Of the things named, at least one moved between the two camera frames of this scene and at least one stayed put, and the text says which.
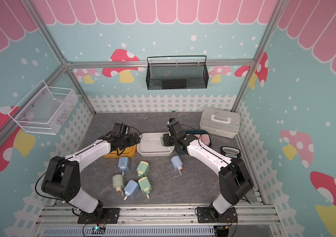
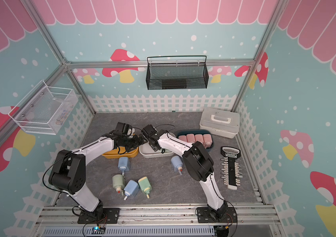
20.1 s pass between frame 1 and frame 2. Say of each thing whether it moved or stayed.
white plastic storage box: stayed
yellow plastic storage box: stayed
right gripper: moved
